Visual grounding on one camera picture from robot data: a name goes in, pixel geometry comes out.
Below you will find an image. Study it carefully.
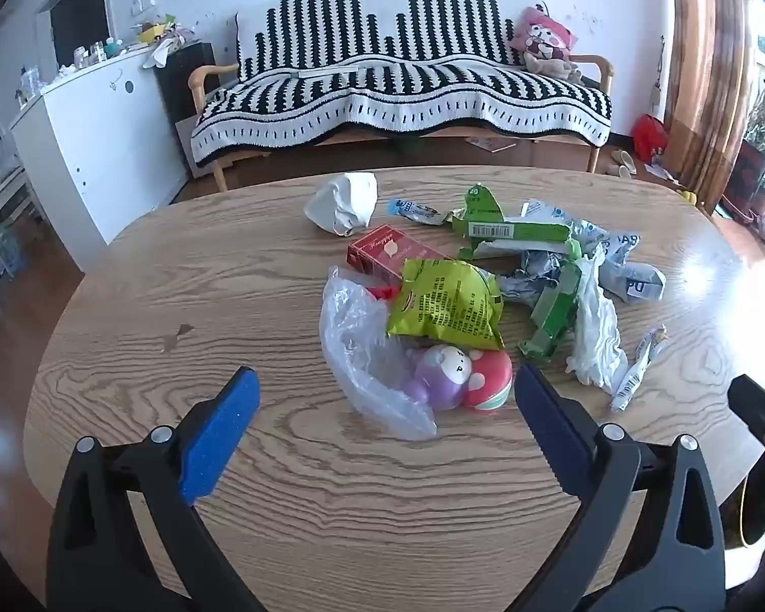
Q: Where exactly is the brown curtain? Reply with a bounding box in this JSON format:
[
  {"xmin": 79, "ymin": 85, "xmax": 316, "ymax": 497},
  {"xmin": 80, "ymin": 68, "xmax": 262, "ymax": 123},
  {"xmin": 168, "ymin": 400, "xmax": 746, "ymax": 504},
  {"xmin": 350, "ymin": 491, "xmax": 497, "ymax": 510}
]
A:
[{"xmin": 663, "ymin": 0, "xmax": 756, "ymax": 214}]

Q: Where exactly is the red bag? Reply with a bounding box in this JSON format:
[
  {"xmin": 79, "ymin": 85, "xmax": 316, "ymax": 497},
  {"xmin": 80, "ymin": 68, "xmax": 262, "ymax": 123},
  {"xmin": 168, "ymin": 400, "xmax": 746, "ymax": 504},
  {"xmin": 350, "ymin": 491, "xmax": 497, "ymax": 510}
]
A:
[{"xmin": 633, "ymin": 113, "xmax": 670, "ymax": 163}]

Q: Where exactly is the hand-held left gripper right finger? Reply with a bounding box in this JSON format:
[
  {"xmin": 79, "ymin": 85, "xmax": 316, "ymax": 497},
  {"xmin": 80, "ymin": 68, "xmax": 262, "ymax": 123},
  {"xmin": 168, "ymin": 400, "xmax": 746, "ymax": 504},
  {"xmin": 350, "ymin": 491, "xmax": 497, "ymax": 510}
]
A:
[{"xmin": 508, "ymin": 363, "xmax": 729, "ymax": 612}]

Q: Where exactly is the black television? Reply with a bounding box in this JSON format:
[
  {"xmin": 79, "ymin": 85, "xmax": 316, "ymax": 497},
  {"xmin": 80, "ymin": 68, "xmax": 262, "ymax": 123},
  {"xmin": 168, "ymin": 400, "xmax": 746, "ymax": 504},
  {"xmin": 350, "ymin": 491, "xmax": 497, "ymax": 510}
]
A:
[{"xmin": 37, "ymin": 0, "xmax": 111, "ymax": 68}]

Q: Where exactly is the pink plush cushion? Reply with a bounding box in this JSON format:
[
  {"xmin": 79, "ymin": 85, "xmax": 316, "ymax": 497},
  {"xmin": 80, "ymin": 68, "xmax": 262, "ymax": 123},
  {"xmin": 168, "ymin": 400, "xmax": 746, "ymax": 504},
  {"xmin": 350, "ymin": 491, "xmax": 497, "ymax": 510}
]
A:
[{"xmin": 508, "ymin": 5, "xmax": 584, "ymax": 84}]

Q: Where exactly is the silver blue wrapper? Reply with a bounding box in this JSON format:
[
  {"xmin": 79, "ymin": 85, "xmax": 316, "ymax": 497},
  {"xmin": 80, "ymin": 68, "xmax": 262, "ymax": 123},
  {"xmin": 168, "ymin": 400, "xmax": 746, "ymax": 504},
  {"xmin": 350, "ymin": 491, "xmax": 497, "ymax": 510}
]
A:
[{"xmin": 498, "ymin": 250, "xmax": 571, "ymax": 305}]

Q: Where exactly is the wooden sofa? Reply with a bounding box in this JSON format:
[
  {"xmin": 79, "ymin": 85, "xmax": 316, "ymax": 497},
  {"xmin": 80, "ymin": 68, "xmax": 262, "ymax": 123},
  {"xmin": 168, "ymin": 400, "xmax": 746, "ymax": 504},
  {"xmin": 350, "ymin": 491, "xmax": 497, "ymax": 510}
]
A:
[{"xmin": 188, "ymin": 54, "xmax": 615, "ymax": 192}]

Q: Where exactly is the red mushroom toy ball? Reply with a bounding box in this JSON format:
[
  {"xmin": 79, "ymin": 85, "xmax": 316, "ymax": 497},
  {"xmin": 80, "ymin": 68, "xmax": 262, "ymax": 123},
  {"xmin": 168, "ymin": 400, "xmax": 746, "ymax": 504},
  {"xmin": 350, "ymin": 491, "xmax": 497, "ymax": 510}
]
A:
[{"xmin": 462, "ymin": 350, "xmax": 515, "ymax": 414}]

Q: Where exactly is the small blue snack wrapper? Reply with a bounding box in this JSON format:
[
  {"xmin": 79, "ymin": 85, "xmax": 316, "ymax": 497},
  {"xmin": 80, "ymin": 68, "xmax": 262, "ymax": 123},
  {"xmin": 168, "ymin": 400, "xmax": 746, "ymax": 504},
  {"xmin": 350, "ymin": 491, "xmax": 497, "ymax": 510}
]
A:
[{"xmin": 386, "ymin": 198, "xmax": 447, "ymax": 225}]

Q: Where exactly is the pale blue printed wrapper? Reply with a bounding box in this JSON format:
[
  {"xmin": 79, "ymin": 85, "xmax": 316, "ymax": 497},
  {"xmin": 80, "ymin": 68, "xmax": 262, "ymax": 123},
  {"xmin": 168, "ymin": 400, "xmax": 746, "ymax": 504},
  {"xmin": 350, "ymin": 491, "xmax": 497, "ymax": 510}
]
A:
[{"xmin": 521, "ymin": 200, "xmax": 667, "ymax": 303}]

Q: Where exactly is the white cabinet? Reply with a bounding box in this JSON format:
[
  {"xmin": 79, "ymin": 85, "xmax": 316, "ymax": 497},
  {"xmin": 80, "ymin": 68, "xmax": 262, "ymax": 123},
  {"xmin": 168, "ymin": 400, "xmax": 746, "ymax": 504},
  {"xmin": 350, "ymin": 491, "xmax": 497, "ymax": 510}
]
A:
[{"xmin": 9, "ymin": 44, "xmax": 191, "ymax": 244}]

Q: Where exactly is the red cardboard box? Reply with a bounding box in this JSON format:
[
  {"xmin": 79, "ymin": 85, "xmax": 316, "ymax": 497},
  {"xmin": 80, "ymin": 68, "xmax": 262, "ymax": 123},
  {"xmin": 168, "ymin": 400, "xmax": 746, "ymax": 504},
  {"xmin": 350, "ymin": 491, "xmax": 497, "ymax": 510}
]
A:
[{"xmin": 347, "ymin": 224, "xmax": 456, "ymax": 288}]

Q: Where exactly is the black speaker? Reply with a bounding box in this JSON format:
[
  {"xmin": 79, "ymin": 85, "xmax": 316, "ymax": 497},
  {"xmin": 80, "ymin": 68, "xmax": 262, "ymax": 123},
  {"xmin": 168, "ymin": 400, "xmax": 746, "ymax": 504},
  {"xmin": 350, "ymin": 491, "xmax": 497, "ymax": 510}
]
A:
[{"xmin": 153, "ymin": 42, "xmax": 216, "ymax": 125}]

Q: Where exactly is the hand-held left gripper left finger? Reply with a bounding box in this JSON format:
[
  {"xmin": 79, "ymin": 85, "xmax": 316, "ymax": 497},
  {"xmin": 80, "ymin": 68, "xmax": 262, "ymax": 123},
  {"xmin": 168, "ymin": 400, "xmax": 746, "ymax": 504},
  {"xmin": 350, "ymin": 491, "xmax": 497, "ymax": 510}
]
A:
[{"xmin": 46, "ymin": 366, "xmax": 270, "ymax": 612}]

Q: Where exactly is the small white printed wrapper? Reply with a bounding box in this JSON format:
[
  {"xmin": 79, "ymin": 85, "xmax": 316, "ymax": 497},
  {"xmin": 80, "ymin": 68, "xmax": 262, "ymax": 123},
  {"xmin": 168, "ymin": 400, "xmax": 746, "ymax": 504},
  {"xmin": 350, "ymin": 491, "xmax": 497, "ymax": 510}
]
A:
[{"xmin": 610, "ymin": 324, "xmax": 668, "ymax": 413}]

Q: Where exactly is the yellow-green snack bag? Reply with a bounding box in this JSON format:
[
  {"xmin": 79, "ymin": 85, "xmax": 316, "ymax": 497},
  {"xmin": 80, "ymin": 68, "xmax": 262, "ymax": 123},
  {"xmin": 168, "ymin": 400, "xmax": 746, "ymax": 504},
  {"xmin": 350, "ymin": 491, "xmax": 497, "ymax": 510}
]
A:
[{"xmin": 386, "ymin": 259, "xmax": 506, "ymax": 351}]

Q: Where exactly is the purple toy figure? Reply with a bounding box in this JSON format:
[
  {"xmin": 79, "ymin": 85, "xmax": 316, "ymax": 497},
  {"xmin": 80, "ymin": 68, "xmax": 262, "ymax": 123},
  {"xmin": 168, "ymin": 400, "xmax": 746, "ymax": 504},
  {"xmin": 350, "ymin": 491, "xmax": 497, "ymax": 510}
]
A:
[{"xmin": 403, "ymin": 344, "xmax": 473, "ymax": 412}]

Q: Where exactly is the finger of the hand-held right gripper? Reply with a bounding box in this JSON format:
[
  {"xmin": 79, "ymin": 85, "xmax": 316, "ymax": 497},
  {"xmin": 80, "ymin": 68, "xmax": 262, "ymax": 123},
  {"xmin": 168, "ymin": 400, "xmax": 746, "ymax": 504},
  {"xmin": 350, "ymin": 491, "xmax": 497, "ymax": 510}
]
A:
[{"xmin": 727, "ymin": 373, "xmax": 765, "ymax": 450}]

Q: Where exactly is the clear plastic bag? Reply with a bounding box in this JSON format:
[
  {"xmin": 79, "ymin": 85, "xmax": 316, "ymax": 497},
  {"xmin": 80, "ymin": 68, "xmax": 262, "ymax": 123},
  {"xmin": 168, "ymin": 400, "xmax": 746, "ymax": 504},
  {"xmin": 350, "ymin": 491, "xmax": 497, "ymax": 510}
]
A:
[{"xmin": 319, "ymin": 268, "xmax": 439, "ymax": 441}]

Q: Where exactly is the pair of slippers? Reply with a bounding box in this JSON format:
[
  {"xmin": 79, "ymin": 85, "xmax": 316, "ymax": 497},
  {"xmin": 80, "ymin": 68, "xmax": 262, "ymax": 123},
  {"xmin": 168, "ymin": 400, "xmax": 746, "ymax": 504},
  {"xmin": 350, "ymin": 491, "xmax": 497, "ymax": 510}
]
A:
[{"xmin": 598, "ymin": 149, "xmax": 640, "ymax": 180}]

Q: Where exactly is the black and white striped blanket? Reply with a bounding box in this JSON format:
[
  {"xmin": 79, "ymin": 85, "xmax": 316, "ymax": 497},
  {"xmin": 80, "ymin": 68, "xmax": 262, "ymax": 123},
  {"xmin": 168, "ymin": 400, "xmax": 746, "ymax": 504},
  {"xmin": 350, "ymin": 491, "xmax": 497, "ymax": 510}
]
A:
[{"xmin": 190, "ymin": 0, "xmax": 613, "ymax": 165}]

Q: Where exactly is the crumpled white paper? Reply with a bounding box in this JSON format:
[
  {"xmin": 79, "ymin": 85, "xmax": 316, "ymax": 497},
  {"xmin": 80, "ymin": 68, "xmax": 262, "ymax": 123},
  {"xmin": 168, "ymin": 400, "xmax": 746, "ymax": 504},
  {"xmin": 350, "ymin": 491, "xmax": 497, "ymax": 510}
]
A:
[{"xmin": 303, "ymin": 172, "xmax": 379, "ymax": 237}]

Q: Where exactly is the white crumpled tissue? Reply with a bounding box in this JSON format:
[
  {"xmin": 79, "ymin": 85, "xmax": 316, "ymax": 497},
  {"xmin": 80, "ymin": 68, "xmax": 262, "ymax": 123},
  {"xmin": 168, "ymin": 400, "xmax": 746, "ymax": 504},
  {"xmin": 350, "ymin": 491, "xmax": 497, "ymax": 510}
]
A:
[{"xmin": 564, "ymin": 245, "xmax": 630, "ymax": 395}]

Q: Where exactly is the torn green carton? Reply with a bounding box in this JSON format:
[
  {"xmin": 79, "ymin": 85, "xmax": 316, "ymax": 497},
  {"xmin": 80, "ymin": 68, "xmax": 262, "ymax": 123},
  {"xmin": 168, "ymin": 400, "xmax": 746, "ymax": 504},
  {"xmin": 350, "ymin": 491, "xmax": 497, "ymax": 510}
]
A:
[{"xmin": 445, "ymin": 185, "xmax": 584, "ymax": 358}]

